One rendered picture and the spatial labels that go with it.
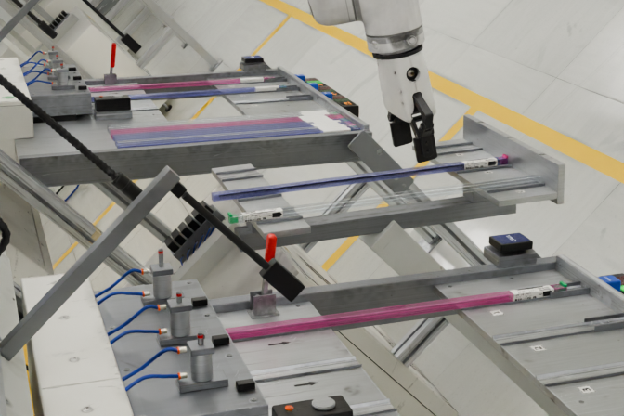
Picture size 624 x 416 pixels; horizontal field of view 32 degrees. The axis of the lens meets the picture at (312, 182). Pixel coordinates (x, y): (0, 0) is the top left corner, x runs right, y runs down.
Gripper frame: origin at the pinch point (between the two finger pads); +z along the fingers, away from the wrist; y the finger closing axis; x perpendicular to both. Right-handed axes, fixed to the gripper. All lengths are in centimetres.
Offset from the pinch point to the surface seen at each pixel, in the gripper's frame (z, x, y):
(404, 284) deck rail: 11.9, 11.6, -18.8
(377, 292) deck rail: 11.8, 15.7, -18.8
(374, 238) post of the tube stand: 16.9, 6.1, 9.2
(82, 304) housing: -4, 54, -29
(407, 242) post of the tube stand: 18.9, 1.2, 7.9
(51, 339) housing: -5, 58, -38
